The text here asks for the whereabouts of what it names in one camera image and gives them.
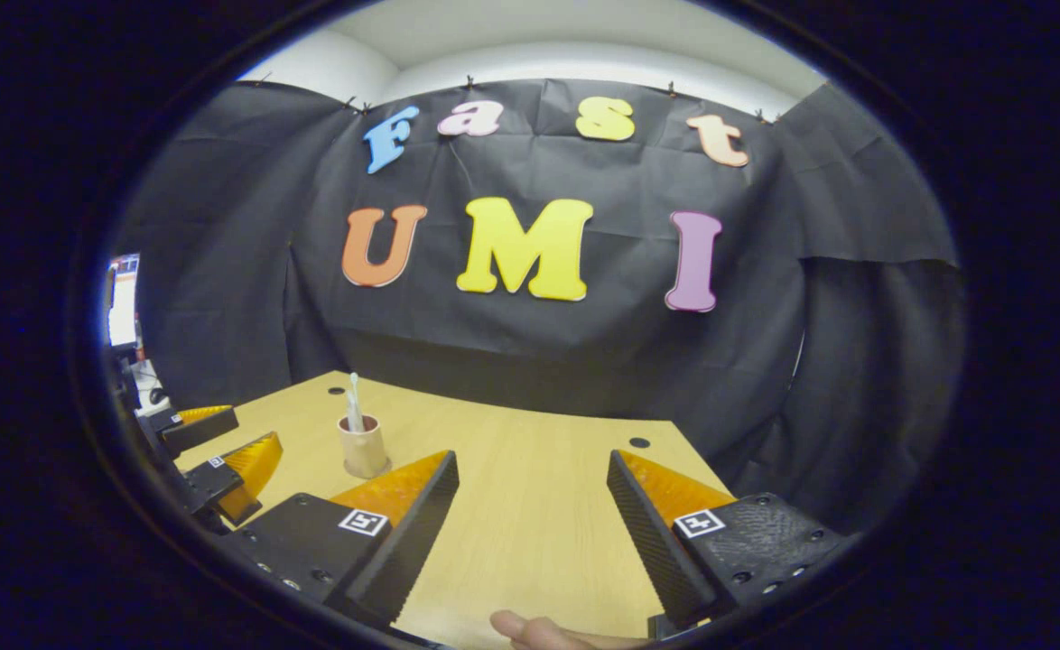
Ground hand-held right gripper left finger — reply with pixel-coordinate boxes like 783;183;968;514
223;450;460;628

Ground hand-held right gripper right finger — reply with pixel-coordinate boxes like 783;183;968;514
607;449;856;630

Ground beige cup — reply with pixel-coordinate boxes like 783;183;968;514
338;413;393;479

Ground wooden desktop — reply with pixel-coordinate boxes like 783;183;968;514
173;370;739;650

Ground black backdrop cloth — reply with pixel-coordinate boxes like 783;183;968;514
110;77;969;534

